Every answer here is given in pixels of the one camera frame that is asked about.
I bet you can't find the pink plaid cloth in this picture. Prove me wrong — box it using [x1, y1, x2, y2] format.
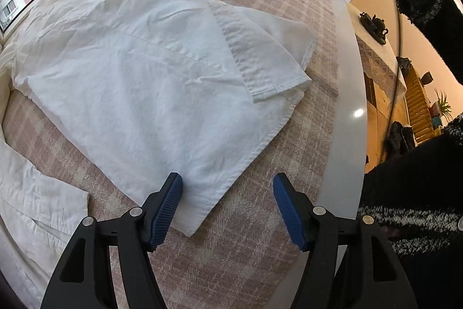
[0, 0, 341, 309]

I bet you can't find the person's right forearm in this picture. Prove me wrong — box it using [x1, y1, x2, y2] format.
[383, 0, 463, 85]

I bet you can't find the dark bag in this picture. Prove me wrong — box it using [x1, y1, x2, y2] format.
[385, 121, 416, 159]

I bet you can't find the green potted plant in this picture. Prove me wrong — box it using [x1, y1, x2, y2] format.
[432, 90, 453, 122]

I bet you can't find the dark metal ornament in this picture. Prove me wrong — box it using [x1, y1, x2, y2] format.
[358, 12, 389, 43]

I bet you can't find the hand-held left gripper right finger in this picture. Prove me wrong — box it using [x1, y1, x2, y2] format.
[273, 173, 418, 309]

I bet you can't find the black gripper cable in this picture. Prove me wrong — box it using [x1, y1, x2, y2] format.
[387, 0, 406, 125]

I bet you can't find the slatted wooden bench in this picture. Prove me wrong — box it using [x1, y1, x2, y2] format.
[403, 63, 436, 147]

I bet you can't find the white shirt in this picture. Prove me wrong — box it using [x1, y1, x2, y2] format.
[0, 0, 319, 309]

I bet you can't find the person's black sweater torso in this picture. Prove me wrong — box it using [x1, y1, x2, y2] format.
[358, 111, 463, 309]

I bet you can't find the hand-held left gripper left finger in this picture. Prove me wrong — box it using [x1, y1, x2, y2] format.
[41, 172, 183, 309]

